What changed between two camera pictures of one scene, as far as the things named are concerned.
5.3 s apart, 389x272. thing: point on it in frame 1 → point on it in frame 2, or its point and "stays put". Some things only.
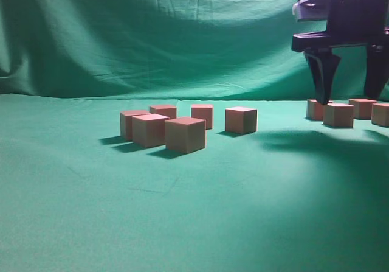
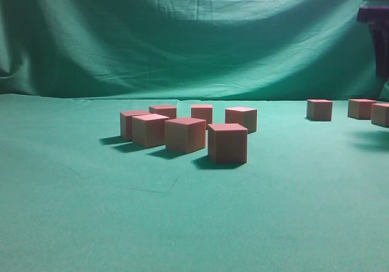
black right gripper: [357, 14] → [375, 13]
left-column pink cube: [339, 115] → [227, 143]
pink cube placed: [241, 119] stays put
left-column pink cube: [149, 130] stays put
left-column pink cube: [185, 134] stays put
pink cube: [126, 122] stays put
